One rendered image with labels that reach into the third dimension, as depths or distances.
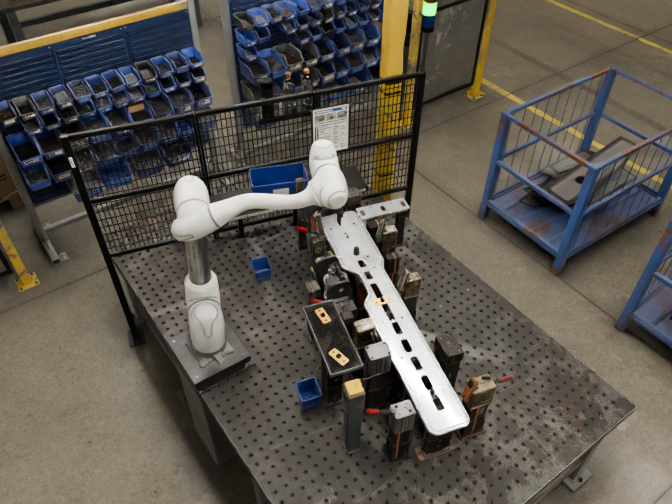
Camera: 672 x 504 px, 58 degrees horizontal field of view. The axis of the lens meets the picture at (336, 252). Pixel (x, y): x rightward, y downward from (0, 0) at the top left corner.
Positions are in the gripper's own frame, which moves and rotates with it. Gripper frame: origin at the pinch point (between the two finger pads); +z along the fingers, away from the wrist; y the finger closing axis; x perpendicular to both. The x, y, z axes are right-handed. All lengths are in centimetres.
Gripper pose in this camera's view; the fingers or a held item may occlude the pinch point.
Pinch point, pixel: (323, 225)
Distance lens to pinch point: 256.2
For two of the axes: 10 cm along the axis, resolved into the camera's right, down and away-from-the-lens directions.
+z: 0.0, 7.1, 7.0
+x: -3.4, -6.6, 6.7
